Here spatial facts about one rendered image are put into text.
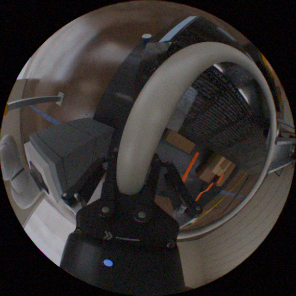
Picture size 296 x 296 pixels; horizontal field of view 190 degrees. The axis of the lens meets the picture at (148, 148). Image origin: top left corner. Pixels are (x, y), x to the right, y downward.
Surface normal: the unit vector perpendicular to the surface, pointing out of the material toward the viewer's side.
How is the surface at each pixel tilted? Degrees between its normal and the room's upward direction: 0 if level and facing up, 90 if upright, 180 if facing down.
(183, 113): 45
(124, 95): 0
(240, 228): 90
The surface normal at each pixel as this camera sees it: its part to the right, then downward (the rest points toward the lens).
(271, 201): -0.91, -0.40
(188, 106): -0.33, 0.85
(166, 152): -0.05, 0.36
